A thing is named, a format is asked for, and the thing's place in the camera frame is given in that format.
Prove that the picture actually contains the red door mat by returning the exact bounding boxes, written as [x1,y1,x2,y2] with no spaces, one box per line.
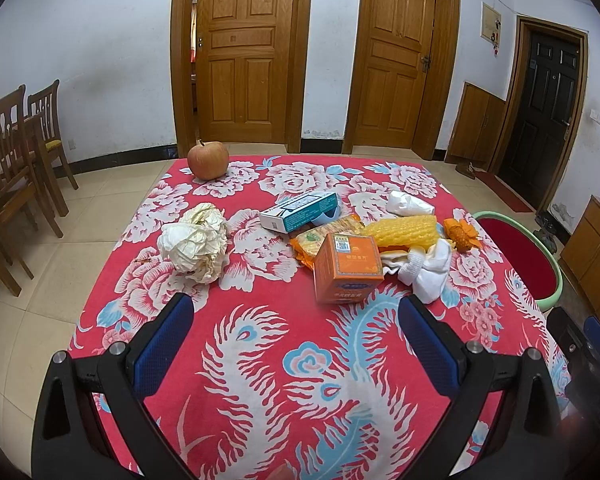
[476,171,533,212]

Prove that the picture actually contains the orange cardboard box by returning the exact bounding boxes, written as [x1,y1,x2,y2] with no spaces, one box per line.
[313,233,384,304]

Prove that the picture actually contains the dark entrance door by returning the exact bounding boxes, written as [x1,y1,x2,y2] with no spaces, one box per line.
[488,16,588,211]

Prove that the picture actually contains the wooden chair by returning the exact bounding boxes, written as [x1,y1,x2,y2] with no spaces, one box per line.
[0,84,64,297]
[27,79,79,218]

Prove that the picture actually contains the cracker snack bag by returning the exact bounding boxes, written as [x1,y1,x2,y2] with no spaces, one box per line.
[290,214,364,269]

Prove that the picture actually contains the far wooden chair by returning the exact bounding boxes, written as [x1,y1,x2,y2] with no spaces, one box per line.
[27,79,79,218]

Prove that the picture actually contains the white plastic bag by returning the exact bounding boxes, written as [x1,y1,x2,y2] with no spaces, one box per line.
[386,191,436,217]

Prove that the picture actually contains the white paper ball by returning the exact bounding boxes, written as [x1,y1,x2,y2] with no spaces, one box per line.
[157,203,228,284]

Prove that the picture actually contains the wall electrical box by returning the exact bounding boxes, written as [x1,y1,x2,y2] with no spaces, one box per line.
[480,3,502,48]

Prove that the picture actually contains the white tissue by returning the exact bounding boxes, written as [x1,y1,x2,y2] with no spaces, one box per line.
[380,238,453,304]

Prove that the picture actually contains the wooden door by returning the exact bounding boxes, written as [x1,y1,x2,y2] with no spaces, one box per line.
[170,0,310,155]
[342,0,460,160]

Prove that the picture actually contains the yellow foam fruit net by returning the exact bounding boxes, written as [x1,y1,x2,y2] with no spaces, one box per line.
[361,214,439,249]

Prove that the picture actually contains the wooden sideboard cabinet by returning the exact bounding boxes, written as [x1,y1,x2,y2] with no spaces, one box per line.
[559,195,600,320]

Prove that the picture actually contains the red green-rimmed trash basin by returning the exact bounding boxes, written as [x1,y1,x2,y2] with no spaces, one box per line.
[474,211,564,312]

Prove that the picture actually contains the brown shoe by door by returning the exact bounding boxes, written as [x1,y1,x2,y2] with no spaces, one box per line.
[455,162,476,180]

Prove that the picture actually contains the near wooden chair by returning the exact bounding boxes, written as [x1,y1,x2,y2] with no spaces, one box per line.
[0,84,64,297]

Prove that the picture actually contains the teal white medicine box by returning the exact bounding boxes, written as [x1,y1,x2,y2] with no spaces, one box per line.
[259,191,339,234]

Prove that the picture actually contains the red floral tablecloth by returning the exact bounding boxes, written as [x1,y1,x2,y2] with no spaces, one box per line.
[68,154,572,480]

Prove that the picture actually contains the wooden wall cabinet panel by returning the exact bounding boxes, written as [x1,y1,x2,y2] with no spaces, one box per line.
[445,82,506,169]

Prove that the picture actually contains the left wooden door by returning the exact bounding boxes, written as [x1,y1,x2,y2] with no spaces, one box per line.
[170,0,310,155]

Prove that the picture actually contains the middle wooden door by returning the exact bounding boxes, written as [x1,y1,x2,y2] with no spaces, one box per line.
[342,0,460,160]

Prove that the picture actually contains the grey slippers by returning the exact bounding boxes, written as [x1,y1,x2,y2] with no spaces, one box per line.
[532,210,562,255]

